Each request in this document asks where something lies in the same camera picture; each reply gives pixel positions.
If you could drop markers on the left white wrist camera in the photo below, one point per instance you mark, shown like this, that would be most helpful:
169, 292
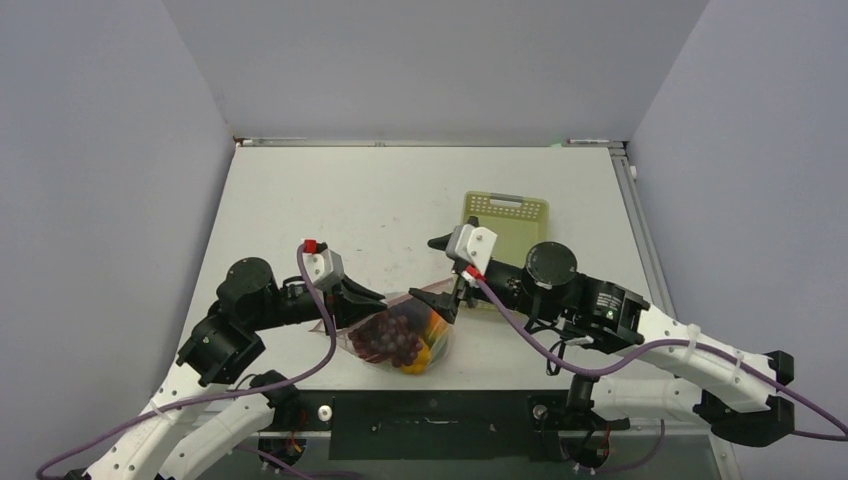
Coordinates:
323, 266

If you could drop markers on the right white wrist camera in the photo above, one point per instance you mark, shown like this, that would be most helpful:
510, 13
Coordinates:
471, 250

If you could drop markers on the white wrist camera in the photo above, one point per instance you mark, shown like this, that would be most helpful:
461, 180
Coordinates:
471, 250
323, 266

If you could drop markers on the orange green mango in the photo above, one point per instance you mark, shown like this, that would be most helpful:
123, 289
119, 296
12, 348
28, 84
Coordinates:
437, 332

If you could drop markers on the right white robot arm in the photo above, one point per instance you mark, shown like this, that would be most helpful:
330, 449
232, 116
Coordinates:
664, 370

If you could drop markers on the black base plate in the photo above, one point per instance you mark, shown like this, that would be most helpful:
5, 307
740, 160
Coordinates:
439, 424

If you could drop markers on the purple eggplant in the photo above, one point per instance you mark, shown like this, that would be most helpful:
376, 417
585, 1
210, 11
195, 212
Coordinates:
417, 314

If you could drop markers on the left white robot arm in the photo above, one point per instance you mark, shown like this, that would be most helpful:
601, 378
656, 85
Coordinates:
222, 346

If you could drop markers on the clear zip top bag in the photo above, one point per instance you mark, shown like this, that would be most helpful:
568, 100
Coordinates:
391, 300

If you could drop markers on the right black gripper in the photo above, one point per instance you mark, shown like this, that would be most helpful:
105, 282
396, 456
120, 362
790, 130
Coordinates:
447, 303

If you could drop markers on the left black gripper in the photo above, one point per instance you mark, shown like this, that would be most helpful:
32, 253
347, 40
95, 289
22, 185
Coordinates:
350, 302

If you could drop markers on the dark red grape bunch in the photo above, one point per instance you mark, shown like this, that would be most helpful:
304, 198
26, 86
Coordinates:
384, 339

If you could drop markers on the orange bell pepper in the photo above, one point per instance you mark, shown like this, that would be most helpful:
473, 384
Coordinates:
419, 364

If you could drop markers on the beige plastic basket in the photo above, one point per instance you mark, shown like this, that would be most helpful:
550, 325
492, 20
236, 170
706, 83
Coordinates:
520, 223

